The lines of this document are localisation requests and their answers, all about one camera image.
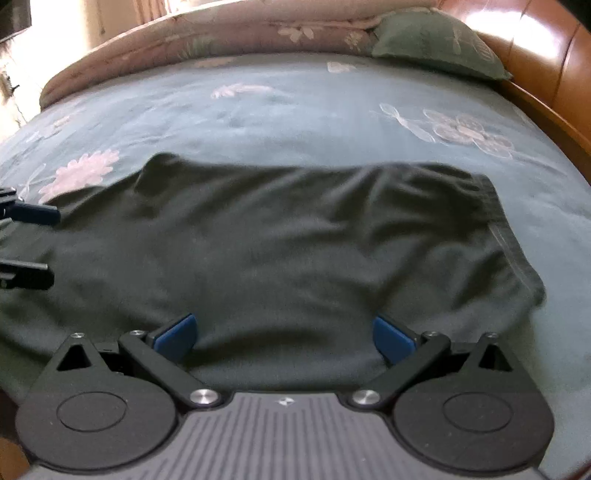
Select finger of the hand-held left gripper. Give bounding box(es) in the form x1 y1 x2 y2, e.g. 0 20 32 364
0 258 55 291
0 187 62 227

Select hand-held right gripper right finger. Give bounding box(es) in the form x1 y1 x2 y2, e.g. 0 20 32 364
347 315 514 411

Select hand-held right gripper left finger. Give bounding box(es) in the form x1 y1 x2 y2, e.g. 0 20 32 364
55 313 223 411

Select dark grey pants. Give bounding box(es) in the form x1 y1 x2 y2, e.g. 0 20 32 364
0 152 548 409

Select black television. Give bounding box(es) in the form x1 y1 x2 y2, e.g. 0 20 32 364
0 0 33 43

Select pink curtain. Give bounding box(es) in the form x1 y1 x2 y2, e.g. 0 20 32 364
88 0 185 49

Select folded pink floral quilt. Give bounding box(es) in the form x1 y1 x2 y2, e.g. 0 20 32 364
39 0 444 110

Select blue floral bed sheet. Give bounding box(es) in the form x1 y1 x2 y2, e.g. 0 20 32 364
0 52 591 480

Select green pillow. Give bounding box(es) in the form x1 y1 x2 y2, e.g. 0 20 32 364
372 9 514 82

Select wooden headboard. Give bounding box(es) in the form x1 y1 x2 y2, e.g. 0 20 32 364
436 0 591 188

